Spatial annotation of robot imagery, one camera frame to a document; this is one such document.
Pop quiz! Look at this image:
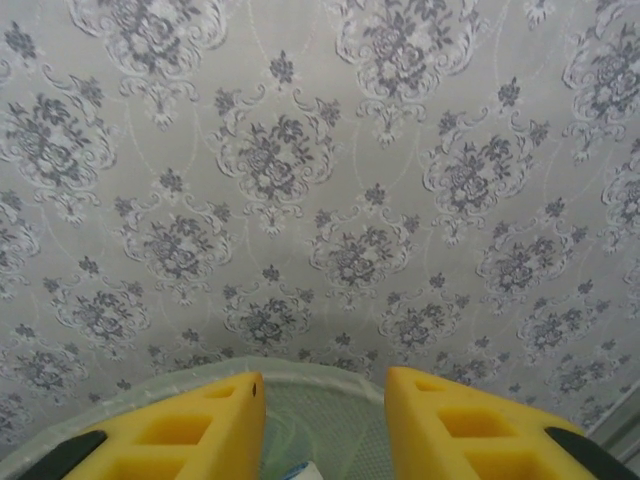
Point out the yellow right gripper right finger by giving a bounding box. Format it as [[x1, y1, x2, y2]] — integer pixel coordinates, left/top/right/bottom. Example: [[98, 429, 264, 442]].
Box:
[[383, 365, 621, 480]]

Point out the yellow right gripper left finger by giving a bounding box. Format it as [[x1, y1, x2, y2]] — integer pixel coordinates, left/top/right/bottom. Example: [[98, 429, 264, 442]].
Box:
[[19, 370, 266, 480]]

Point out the clear bottle blue white label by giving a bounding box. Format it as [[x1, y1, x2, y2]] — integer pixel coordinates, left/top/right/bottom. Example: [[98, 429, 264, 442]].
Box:
[[282, 459, 321, 480]]

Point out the translucent green lined bin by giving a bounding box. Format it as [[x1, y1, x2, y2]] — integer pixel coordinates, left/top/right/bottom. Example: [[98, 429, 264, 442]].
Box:
[[0, 355, 391, 480]]

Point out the aluminium frame post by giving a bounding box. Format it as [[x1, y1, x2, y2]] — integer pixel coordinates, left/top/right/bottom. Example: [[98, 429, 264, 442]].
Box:
[[582, 394, 640, 454]]

